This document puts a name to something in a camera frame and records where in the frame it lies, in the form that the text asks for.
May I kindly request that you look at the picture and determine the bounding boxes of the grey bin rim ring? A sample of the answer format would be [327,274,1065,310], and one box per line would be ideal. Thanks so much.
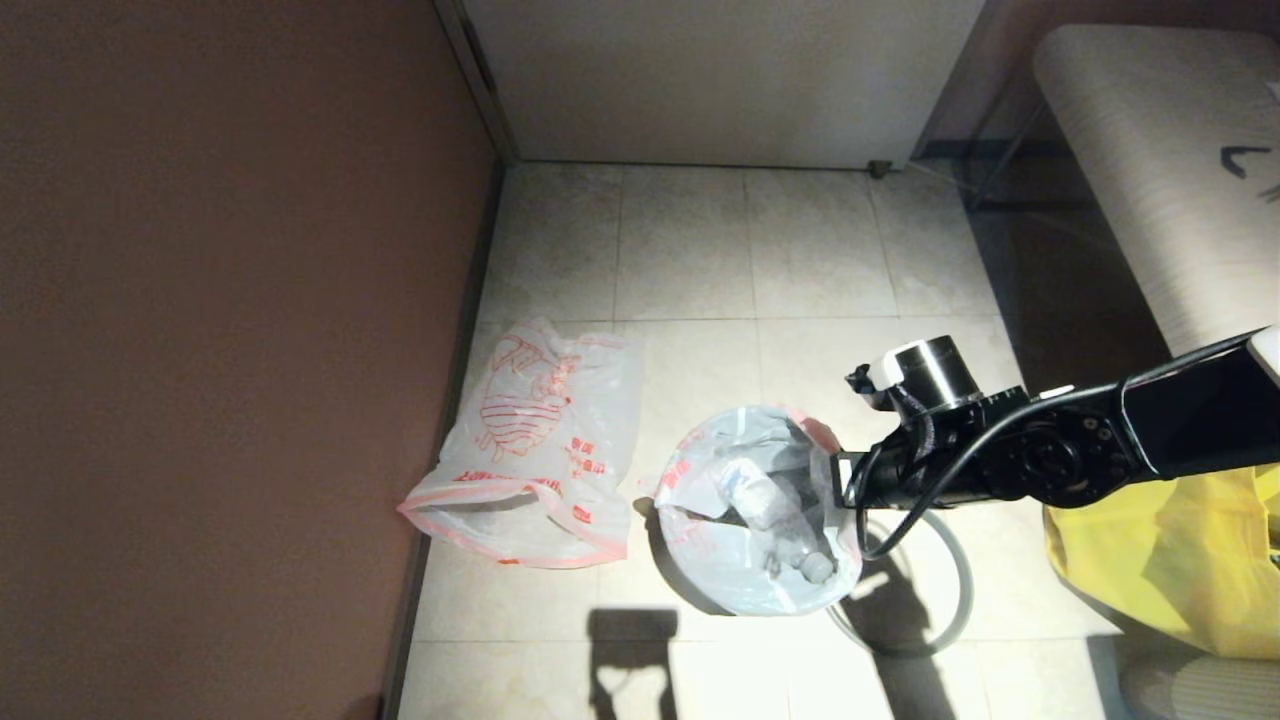
[825,505,976,659]

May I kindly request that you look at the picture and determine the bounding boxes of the white red-printed trash bag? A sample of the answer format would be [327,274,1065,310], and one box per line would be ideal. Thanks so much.
[655,403,866,616]

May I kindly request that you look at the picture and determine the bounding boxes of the yellow plastic bag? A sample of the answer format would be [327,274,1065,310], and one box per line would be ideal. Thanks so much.
[1043,465,1280,659]

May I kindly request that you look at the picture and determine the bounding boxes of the flat white red-printed plastic bag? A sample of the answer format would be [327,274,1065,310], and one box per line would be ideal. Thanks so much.
[397,318,646,569]

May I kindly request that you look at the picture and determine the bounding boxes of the clear plastic water bottle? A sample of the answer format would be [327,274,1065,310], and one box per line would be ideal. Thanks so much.
[720,465,836,586]

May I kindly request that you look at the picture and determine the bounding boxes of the beige striped cushion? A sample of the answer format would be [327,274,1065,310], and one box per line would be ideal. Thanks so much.
[1120,655,1280,720]

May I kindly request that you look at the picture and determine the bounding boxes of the dark metal bench frame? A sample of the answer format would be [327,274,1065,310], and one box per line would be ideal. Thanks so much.
[912,95,1096,213]

